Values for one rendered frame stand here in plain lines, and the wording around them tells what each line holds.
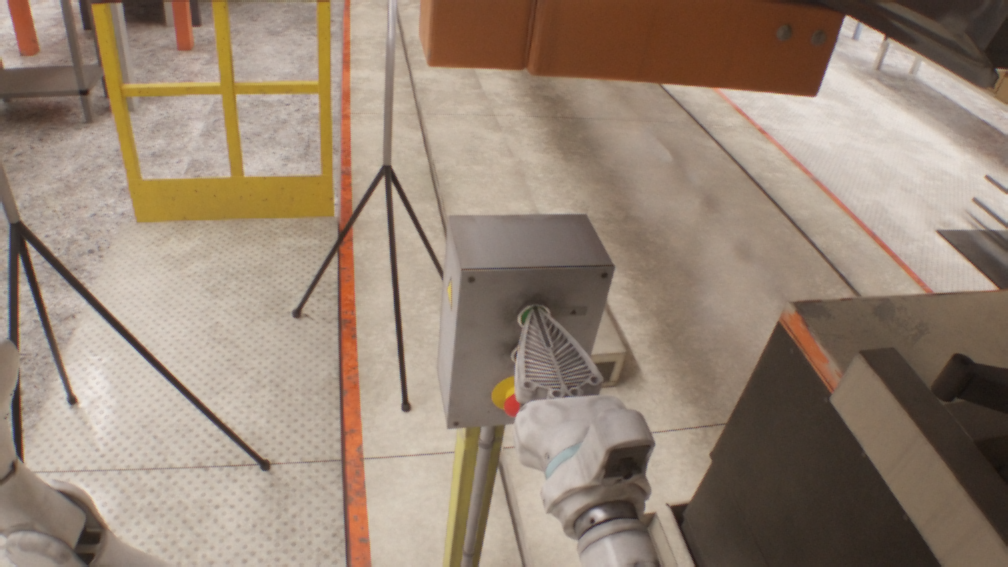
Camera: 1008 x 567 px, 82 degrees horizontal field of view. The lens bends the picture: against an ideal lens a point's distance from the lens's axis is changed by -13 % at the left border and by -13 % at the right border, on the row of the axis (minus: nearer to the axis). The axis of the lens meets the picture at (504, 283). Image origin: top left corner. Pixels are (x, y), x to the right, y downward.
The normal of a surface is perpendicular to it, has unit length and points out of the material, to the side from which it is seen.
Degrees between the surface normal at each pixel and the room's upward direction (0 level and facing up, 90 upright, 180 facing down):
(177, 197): 90
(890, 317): 0
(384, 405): 0
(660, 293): 0
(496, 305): 90
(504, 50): 90
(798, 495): 90
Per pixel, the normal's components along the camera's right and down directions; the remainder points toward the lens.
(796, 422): -0.97, 0.04
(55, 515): 0.92, -0.33
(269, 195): 0.20, 0.62
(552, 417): 0.07, -0.79
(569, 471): -0.77, -0.37
